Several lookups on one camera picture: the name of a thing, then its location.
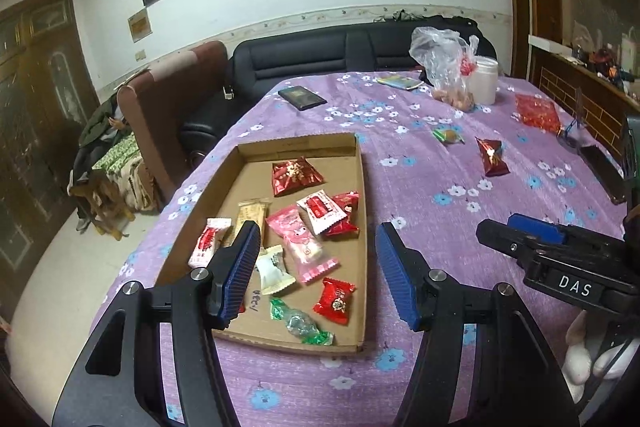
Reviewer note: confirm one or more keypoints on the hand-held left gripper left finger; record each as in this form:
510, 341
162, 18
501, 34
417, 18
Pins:
240, 272

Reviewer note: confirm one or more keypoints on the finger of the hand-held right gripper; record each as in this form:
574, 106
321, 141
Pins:
537, 229
505, 242

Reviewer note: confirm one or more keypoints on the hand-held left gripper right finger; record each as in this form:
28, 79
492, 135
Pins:
395, 272

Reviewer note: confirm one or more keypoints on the white red snack packet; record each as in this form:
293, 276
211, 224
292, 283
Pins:
320, 212
207, 244

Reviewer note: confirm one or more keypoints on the gold snack bar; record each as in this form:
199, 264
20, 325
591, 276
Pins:
250, 217

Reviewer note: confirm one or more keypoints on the pink snack packet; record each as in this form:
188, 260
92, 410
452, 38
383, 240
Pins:
300, 242

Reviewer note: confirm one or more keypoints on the dark red printed snack packet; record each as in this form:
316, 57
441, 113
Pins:
295, 174

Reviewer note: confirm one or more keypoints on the cardboard tray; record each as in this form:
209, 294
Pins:
345, 157

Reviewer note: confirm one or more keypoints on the white green candy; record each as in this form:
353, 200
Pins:
272, 274

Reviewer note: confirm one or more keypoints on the purple floral tablecloth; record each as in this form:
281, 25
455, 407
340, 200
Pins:
430, 217

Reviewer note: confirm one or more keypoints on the dark red shiny snack packet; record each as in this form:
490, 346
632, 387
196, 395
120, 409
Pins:
492, 155

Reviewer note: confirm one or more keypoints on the black phone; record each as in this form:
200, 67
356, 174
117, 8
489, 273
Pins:
602, 172

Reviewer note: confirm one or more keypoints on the red patterned packet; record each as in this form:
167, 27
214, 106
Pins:
537, 112

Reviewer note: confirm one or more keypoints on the green orange wrapped candy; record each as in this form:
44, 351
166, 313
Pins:
448, 135

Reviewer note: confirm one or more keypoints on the wooden stool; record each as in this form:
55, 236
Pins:
105, 207

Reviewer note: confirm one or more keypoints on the white plastic container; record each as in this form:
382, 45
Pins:
485, 82

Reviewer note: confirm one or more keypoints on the pile of clothes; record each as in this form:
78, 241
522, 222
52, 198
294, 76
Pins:
115, 147

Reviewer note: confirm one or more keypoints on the brown armchair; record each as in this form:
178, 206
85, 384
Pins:
170, 107

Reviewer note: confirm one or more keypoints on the clutter on cabinet ledge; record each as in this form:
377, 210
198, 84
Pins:
610, 62

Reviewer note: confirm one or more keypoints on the white flat box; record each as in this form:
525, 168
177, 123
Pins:
550, 45

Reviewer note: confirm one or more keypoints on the black flat box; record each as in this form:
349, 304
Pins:
302, 98

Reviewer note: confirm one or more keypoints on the colourful booklet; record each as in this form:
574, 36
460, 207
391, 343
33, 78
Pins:
400, 82

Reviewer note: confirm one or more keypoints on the clear plastic bag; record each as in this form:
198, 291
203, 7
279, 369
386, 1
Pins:
442, 62

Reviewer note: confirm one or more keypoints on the black leather sofa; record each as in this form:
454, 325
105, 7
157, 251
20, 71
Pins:
300, 52

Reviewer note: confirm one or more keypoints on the wooden door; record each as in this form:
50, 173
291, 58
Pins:
35, 132

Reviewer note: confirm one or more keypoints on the yellow wall plaque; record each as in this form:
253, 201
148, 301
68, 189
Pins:
139, 26

